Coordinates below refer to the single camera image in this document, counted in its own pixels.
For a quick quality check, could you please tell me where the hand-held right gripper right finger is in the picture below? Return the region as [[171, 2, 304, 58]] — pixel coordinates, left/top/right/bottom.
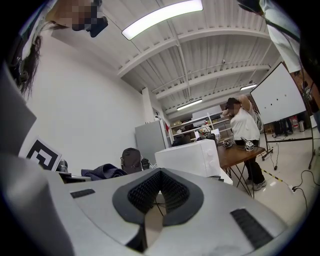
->
[[146, 167, 288, 256]]

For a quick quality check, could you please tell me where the printed white cushion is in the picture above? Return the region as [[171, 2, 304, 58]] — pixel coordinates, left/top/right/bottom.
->
[[198, 125, 211, 138]]

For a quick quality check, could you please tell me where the black backpack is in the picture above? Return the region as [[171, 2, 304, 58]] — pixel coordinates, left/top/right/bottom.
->
[[120, 147, 143, 175]]

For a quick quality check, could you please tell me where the whiteboard on stand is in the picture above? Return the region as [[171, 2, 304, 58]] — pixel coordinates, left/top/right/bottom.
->
[[249, 60, 316, 171]]

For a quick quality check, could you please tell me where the wooden table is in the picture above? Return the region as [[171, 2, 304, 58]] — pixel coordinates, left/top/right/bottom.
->
[[216, 144, 266, 199]]

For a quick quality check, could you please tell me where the dark blue cloth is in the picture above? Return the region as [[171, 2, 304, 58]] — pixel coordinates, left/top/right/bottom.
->
[[80, 163, 129, 182]]

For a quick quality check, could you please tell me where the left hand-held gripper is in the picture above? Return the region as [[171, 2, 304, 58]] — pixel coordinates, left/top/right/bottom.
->
[[24, 135, 92, 185]]

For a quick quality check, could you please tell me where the black head-worn camera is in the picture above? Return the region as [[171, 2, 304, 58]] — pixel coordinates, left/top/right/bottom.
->
[[72, 15, 110, 39]]

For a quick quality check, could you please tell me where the ceiling light tube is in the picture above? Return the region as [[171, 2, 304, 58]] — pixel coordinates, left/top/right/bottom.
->
[[121, 0, 204, 41], [239, 83, 259, 93], [176, 98, 204, 112]]

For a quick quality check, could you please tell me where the black floor cable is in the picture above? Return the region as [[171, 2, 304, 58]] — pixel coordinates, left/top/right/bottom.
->
[[292, 169, 320, 216]]

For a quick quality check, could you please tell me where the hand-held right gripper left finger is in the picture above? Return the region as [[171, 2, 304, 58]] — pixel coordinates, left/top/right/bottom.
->
[[66, 167, 162, 253]]

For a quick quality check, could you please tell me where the white shelving rack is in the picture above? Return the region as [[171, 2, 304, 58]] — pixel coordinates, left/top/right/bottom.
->
[[169, 112, 234, 144]]

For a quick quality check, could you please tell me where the grey metal cabinet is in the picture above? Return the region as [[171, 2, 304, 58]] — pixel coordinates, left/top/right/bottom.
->
[[134, 119, 172, 159]]

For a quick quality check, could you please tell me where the white microwave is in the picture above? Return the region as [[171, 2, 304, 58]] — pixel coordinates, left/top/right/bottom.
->
[[154, 138, 222, 178]]

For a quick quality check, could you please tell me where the yellow black striped strip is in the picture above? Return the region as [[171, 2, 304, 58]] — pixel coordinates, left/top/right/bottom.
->
[[260, 168, 284, 184]]

